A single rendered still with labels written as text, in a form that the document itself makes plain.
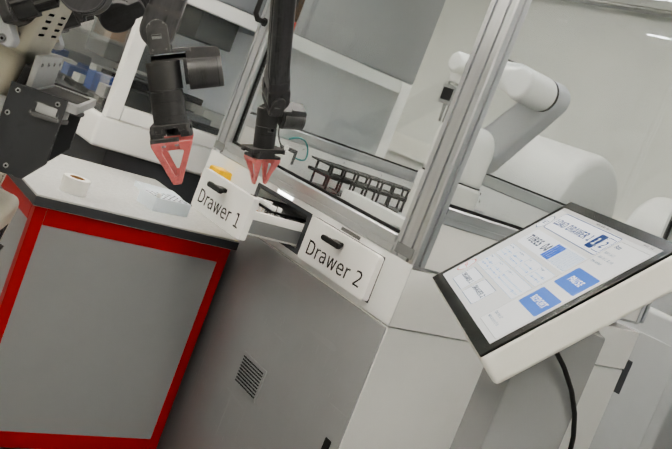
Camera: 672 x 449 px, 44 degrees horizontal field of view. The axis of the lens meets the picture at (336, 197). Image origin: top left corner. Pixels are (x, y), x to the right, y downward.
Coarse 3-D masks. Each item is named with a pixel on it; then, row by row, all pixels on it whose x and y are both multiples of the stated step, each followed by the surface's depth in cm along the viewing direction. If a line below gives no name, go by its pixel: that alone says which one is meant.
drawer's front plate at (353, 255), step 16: (320, 224) 206; (304, 240) 210; (320, 240) 204; (352, 240) 195; (304, 256) 208; (336, 256) 198; (352, 256) 194; (368, 256) 190; (320, 272) 202; (352, 272) 192; (368, 272) 188; (352, 288) 191; (368, 288) 188
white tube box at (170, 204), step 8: (144, 192) 231; (152, 192) 233; (160, 192) 238; (136, 200) 233; (144, 200) 231; (152, 200) 228; (160, 200) 228; (168, 200) 230; (176, 200) 235; (152, 208) 228; (160, 208) 229; (168, 208) 231; (176, 208) 233; (184, 208) 235; (184, 216) 236
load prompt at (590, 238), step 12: (564, 216) 155; (552, 228) 151; (564, 228) 147; (576, 228) 144; (588, 228) 140; (576, 240) 137; (588, 240) 134; (600, 240) 131; (612, 240) 128; (588, 252) 129
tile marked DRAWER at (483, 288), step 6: (480, 282) 143; (486, 282) 142; (468, 288) 144; (474, 288) 142; (480, 288) 140; (486, 288) 138; (492, 288) 137; (468, 294) 140; (474, 294) 139; (480, 294) 137; (486, 294) 135; (468, 300) 137; (474, 300) 136
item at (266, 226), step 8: (256, 216) 206; (264, 216) 207; (272, 216) 208; (256, 224) 206; (264, 224) 207; (272, 224) 209; (280, 224) 210; (288, 224) 212; (296, 224) 213; (304, 224) 215; (248, 232) 205; (256, 232) 207; (264, 232) 208; (272, 232) 209; (280, 232) 211; (288, 232) 212; (296, 232) 213; (272, 240) 210; (280, 240) 211; (288, 240) 213; (296, 240) 214
